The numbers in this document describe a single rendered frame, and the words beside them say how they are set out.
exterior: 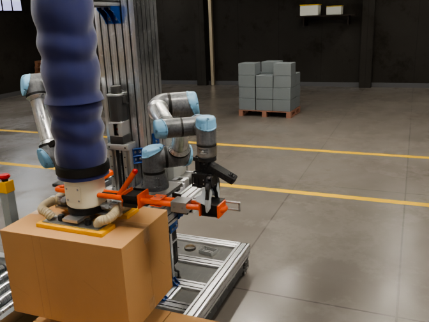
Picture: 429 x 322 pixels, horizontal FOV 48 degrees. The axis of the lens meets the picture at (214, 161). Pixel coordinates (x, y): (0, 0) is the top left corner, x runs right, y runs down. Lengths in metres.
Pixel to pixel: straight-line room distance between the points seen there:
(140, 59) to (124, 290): 1.28
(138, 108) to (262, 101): 7.02
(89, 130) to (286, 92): 7.62
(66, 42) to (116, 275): 0.91
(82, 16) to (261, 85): 7.78
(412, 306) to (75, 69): 2.68
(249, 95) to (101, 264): 7.93
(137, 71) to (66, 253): 1.09
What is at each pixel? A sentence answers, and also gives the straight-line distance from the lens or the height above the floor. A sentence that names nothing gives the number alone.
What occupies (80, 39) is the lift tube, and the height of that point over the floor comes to 1.84.
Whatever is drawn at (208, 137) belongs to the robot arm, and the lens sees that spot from 1.75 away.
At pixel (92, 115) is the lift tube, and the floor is 1.54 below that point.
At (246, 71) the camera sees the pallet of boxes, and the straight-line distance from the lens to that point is 9.62.
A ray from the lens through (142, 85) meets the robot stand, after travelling 2.71.
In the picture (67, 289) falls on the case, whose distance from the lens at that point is 2.16.
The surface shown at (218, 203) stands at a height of 1.22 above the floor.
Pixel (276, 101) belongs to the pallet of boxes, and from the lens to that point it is 9.50.
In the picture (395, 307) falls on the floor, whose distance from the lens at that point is 3.57.
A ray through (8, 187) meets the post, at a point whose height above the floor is 0.96.
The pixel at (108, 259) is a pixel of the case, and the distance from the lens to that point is 1.95.
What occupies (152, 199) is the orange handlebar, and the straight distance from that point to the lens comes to 1.94.
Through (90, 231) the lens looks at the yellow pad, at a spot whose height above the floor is 1.09.
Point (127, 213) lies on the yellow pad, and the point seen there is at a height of 1.09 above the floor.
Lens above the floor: 1.90
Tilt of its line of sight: 16 degrees down
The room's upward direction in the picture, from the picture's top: 2 degrees counter-clockwise
